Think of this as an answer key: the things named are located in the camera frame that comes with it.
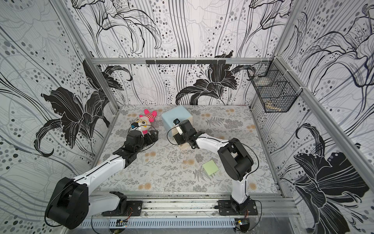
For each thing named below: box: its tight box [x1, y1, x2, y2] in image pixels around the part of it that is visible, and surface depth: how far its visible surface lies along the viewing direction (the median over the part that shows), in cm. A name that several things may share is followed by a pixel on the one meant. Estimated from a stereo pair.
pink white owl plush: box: [135, 109, 158, 135], surface depth 106 cm
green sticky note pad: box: [202, 159, 220, 176], surface depth 88 cm
